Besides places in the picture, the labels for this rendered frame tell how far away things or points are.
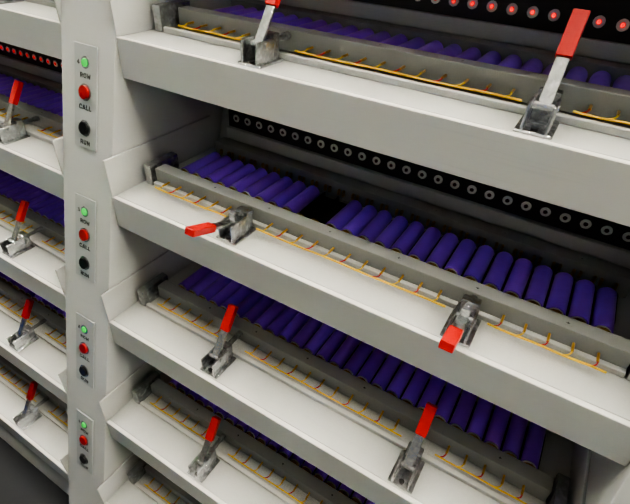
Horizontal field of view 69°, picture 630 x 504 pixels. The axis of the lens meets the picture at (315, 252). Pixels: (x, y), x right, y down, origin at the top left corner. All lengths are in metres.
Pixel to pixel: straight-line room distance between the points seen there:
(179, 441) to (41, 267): 0.36
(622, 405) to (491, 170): 0.22
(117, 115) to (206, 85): 0.14
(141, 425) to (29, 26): 0.58
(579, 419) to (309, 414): 0.29
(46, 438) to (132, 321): 0.43
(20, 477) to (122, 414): 0.43
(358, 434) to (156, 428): 0.36
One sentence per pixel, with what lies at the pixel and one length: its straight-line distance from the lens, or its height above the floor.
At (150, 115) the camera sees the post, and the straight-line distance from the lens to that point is 0.66.
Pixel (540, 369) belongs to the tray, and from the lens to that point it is 0.46.
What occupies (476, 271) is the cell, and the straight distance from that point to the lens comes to 0.50.
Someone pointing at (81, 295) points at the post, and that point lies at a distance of 0.76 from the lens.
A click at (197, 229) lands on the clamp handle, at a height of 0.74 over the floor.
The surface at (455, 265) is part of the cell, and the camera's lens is 0.50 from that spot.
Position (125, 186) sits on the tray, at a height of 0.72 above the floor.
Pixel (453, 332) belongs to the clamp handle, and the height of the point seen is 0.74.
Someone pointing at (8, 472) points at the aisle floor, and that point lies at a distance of 1.25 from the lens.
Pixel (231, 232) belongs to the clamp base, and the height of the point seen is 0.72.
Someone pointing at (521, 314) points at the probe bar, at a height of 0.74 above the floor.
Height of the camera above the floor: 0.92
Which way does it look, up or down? 23 degrees down
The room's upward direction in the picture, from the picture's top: 12 degrees clockwise
